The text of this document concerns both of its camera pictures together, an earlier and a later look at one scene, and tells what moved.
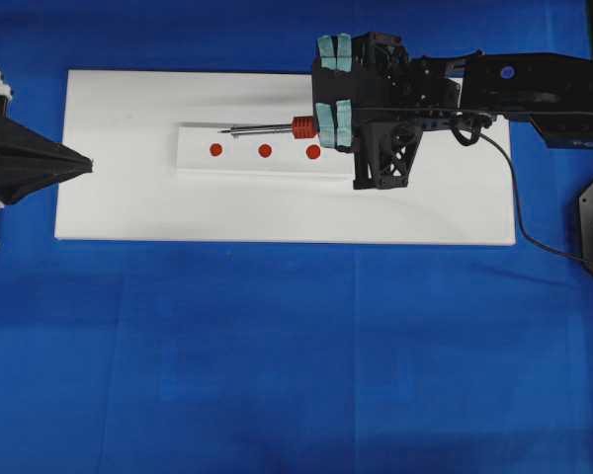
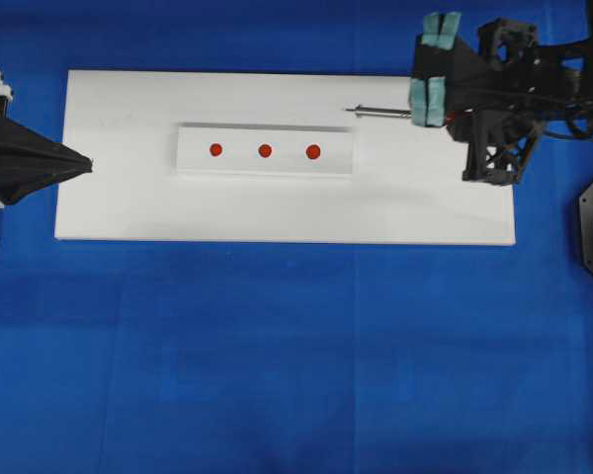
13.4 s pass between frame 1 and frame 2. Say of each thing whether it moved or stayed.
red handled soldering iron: moved
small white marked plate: stayed
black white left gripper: stayed
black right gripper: moved
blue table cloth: stayed
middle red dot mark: stayed
